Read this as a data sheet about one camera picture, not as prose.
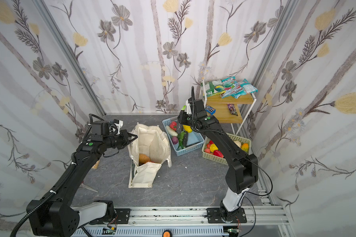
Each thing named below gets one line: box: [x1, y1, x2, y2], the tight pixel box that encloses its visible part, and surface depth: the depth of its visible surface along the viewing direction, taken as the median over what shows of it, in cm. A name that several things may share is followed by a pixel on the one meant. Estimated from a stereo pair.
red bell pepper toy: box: [169, 120, 178, 131], surface depth 106 cm
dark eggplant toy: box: [176, 122, 183, 135], surface depth 83 cm
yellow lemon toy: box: [209, 143, 219, 153], surface depth 97 cm
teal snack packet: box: [229, 78, 259, 100], surface depth 85 cm
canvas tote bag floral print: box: [127, 122, 172, 189], surface depth 83 cm
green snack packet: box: [200, 80, 223, 96], surface depth 87 cm
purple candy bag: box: [226, 103, 239, 117], surface depth 101 cm
